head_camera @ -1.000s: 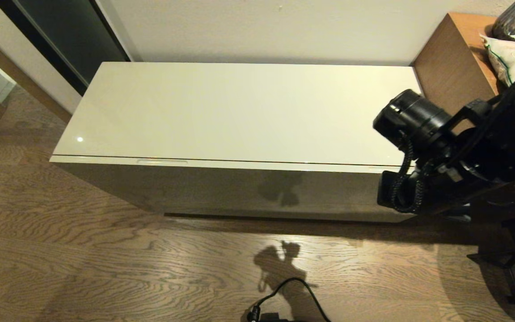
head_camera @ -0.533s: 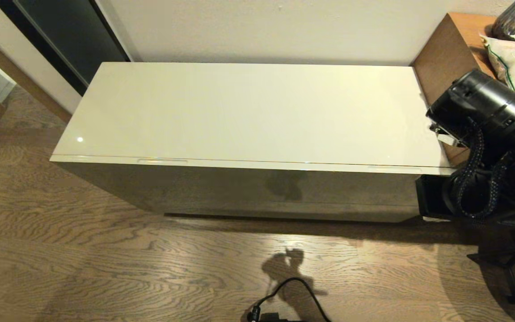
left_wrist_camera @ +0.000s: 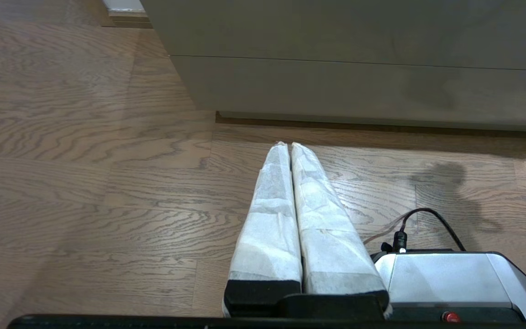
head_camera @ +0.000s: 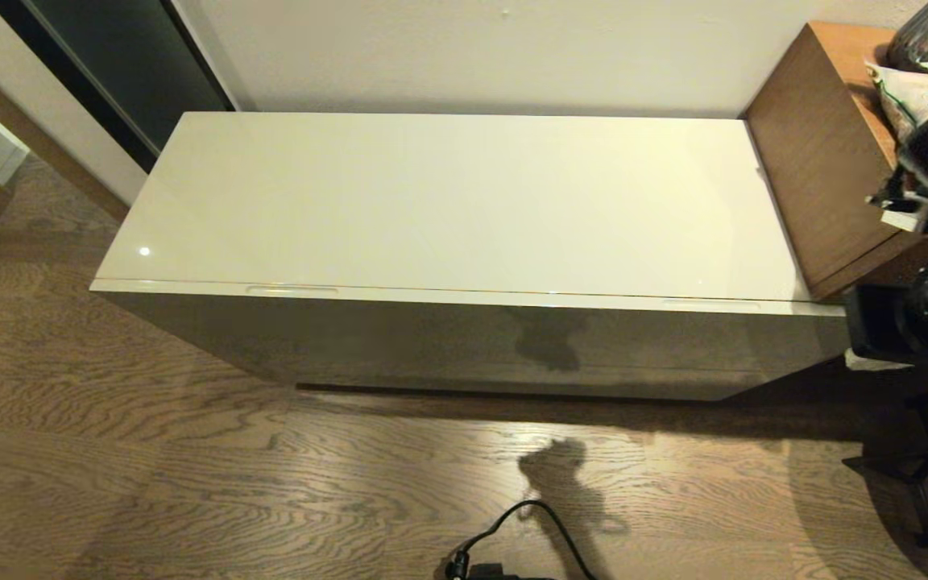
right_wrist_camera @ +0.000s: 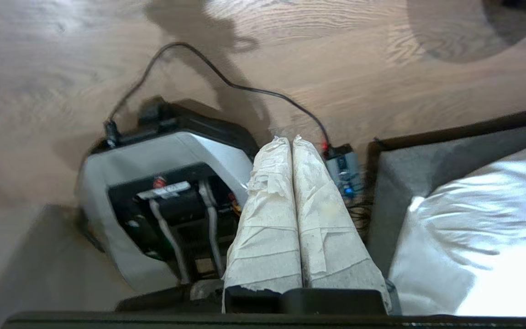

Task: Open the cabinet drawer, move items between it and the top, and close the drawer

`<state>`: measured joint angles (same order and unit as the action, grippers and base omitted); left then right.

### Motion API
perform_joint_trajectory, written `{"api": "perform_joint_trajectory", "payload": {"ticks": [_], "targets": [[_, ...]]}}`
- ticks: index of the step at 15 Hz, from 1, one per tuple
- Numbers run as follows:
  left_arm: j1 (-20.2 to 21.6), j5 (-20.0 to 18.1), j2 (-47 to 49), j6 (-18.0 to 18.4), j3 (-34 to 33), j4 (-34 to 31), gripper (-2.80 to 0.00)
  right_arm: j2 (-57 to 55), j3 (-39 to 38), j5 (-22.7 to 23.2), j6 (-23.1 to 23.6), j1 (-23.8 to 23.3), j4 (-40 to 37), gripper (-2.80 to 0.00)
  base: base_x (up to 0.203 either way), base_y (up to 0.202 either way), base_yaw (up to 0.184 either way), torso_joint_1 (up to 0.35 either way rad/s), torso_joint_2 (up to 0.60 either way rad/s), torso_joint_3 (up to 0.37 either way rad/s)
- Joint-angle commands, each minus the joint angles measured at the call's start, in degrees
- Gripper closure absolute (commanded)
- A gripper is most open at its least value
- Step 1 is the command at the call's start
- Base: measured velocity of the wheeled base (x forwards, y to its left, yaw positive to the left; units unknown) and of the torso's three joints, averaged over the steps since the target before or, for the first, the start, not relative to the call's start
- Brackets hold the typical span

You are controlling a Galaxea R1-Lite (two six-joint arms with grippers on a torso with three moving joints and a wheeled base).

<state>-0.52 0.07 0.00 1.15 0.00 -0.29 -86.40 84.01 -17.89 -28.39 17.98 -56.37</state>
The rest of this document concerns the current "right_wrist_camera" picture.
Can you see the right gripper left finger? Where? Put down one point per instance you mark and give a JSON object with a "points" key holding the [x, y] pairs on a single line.
{"points": [[270, 228]]}

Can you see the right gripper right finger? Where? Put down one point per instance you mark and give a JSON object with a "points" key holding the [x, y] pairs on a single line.
{"points": [[331, 233]]}

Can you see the silver robot base housing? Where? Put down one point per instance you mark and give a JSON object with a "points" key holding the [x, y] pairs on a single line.
{"points": [[153, 155]]}

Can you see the blue electronics board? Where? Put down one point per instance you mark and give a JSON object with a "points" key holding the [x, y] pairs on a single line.
{"points": [[344, 171]]}

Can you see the red round button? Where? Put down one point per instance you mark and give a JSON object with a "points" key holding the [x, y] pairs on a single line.
{"points": [[159, 183]]}

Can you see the white bed duvet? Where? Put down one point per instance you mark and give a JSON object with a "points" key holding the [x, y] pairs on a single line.
{"points": [[486, 237]]}

